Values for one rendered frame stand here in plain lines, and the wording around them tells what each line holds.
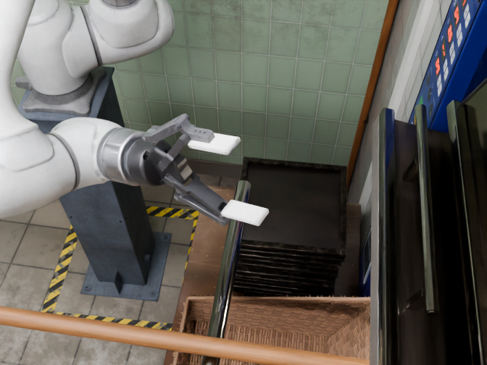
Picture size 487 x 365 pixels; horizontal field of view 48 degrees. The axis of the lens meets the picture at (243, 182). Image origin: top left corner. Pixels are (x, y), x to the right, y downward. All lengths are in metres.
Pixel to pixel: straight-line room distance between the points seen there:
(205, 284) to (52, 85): 0.70
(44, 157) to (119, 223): 1.06
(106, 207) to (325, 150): 1.00
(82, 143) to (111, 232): 1.08
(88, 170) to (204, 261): 0.83
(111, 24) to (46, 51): 0.16
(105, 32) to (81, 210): 0.70
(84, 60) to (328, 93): 1.01
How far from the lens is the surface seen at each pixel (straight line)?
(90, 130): 0.91
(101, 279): 2.33
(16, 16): 0.91
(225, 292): 0.96
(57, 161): 0.87
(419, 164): 0.78
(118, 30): 1.38
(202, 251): 1.68
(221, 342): 0.89
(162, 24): 1.43
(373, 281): 0.73
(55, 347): 2.29
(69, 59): 1.42
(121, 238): 1.98
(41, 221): 2.58
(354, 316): 1.44
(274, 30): 1.94
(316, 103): 2.15
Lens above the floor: 2.05
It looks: 54 degrees down
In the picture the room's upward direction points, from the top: straight up
